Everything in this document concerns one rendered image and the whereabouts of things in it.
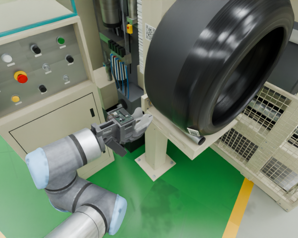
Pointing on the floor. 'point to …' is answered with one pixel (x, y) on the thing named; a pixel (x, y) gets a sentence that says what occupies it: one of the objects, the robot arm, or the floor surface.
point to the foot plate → (153, 174)
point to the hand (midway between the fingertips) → (148, 119)
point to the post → (152, 133)
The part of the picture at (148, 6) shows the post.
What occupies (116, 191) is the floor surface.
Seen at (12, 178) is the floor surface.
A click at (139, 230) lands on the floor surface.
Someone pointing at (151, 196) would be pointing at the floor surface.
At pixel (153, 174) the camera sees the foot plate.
